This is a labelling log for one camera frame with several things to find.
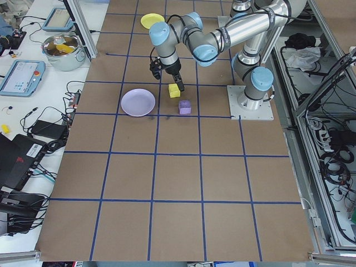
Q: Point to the yellow foam cube block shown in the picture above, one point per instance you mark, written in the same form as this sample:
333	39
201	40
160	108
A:
173	92

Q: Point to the purple foam cube block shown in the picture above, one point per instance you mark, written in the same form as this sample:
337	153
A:
185	108

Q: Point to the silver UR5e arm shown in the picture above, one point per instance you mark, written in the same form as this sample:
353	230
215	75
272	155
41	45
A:
250	25
240	5

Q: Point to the light purple round plate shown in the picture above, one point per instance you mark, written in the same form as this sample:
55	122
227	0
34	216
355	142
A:
138	102

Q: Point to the yellow round plate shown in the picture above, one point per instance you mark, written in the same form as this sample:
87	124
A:
151	20

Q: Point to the power strip with red switches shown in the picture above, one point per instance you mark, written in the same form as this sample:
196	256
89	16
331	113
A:
73	100

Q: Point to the stainless steel cooking pot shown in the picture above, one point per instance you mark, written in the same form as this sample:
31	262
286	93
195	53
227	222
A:
65	62

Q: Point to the yellow curved object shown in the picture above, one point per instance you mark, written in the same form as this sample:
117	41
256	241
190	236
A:
64	48

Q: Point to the glass pot lid with knob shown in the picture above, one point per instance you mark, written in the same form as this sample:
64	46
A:
55	41

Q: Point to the blue grey teach pendant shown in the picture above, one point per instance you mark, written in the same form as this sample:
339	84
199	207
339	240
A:
58	19
22	78

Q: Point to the crumpled white cloth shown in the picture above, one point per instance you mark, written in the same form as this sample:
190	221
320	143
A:
303	59

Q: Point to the crumpled black cloth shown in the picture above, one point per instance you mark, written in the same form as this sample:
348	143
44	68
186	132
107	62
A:
300	40

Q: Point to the black power brick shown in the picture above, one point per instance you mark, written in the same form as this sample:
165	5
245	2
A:
47	128

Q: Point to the white power strip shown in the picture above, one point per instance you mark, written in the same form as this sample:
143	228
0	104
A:
324	139

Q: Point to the small black board red parts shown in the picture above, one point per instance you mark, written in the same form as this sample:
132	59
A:
18	37

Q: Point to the small yellow box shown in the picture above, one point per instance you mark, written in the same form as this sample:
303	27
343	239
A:
5	128

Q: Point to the black box with white label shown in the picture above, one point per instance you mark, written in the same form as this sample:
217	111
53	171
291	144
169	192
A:
16	161

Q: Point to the black flat docking device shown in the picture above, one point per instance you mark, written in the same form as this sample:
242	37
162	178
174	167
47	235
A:
19	205

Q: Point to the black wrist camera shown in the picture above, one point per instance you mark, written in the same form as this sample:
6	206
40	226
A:
155	68

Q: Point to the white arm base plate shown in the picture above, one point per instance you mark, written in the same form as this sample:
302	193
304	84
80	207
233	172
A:
222	20
264	111

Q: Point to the aluminium profile post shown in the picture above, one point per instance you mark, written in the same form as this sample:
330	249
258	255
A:
83	30

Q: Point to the V-shaped metal bar frame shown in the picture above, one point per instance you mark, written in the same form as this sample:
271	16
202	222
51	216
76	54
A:
299	167

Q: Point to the aluminium table edge rail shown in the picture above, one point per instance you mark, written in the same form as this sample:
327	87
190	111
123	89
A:
333	257
19	256

